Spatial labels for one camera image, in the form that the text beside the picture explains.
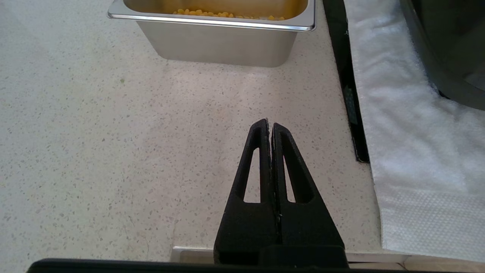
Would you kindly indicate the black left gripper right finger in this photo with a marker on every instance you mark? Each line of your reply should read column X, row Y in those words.
column 310, row 227

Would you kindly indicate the yellow corn kernels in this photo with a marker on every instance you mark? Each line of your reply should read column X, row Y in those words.
column 227, row 15

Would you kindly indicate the white towel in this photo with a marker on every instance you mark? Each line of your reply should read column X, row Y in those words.
column 416, row 151

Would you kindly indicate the long black strip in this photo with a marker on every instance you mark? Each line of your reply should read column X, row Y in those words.
column 344, row 76

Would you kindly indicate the black rice cooker body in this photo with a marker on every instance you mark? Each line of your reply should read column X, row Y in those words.
column 447, row 45

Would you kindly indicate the stainless steel tray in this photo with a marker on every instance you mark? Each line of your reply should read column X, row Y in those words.
column 216, row 41

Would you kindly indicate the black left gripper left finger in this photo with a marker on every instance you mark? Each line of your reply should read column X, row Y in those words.
column 246, row 227

